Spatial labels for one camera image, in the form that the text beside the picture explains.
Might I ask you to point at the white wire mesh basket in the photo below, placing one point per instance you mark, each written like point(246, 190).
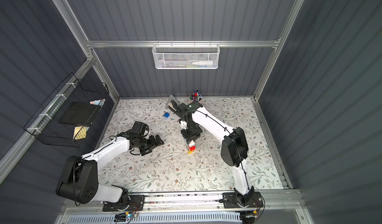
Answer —
point(180, 55)

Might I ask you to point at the pens in cup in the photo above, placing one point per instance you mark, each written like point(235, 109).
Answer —
point(194, 95)

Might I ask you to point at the black notebook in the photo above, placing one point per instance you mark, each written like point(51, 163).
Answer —
point(80, 114)

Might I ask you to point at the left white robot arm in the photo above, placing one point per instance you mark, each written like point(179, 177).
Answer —
point(79, 178)

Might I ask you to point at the black wire basket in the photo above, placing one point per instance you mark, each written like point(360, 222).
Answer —
point(44, 125)

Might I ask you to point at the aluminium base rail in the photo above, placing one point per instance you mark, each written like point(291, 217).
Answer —
point(204, 201)

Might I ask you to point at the yellow sticky notes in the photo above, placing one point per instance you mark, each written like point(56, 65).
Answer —
point(80, 132)

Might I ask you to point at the grey stapler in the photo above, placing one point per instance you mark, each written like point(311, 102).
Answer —
point(172, 102)

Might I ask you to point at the white tube in basket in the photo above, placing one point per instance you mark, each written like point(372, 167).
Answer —
point(203, 63)

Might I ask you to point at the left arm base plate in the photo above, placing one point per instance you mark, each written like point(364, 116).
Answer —
point(126, 204)

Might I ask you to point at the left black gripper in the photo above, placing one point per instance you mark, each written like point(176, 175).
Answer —
point(153, 142)

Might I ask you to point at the pastel eraser block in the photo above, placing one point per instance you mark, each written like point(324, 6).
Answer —
point(98, 102)

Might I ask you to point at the white lego plate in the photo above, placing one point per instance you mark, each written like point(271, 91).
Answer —
point(191, 143)

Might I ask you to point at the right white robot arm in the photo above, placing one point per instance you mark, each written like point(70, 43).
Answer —
point(194, 117)

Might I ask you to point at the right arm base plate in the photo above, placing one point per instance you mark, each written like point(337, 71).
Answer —
point(232, 200)

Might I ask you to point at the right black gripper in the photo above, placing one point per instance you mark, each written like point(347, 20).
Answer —
point(191, 134)

